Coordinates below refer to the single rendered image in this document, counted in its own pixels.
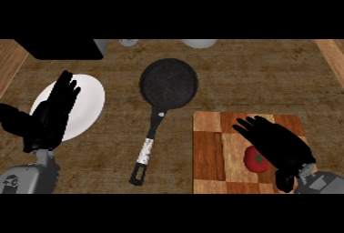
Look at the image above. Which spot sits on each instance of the white plate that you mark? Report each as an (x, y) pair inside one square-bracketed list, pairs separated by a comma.
[(87, 106)]

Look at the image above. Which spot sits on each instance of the wooden checkered cutting board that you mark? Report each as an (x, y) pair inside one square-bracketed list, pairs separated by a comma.
[(214, 151)]

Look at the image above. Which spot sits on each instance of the black appliance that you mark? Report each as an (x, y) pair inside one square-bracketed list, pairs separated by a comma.
[(62, 48)]

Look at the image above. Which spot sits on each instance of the grey round object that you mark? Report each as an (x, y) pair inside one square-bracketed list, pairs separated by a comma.
[(128, 42)]

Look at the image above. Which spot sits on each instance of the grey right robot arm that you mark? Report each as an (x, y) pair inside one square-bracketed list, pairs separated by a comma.
[(319, 181)]

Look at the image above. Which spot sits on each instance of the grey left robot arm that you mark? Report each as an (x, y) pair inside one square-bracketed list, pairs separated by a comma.
[(31, 176)]

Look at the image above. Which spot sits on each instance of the black frying pan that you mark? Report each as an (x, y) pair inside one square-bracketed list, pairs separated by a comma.
[(167, 88)]

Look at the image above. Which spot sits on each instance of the red tomato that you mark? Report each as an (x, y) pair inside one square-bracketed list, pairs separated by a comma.
[(254, 160)]

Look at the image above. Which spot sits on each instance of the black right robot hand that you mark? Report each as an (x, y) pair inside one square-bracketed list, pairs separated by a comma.
[(279, 142)]

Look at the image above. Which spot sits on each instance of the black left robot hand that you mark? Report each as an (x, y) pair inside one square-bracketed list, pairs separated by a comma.
[(52, 112)]

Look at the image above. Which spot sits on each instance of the white round object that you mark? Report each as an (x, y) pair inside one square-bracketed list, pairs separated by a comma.
[(199, 43)]

